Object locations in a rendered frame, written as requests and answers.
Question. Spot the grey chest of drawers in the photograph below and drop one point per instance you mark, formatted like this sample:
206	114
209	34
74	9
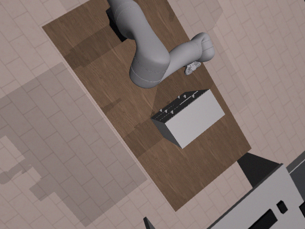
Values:
191	121

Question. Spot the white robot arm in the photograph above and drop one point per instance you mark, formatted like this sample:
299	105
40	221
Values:
152	62

